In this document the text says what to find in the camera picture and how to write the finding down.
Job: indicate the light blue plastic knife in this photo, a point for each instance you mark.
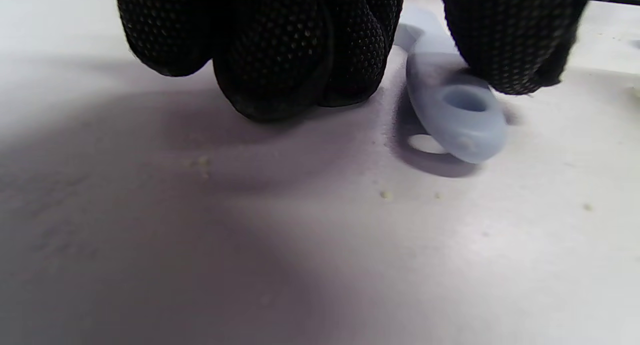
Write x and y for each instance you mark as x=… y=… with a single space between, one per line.
x=440 y=120

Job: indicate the person's left hand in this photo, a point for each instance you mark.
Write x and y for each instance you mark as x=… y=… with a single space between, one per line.
x=275 y=45

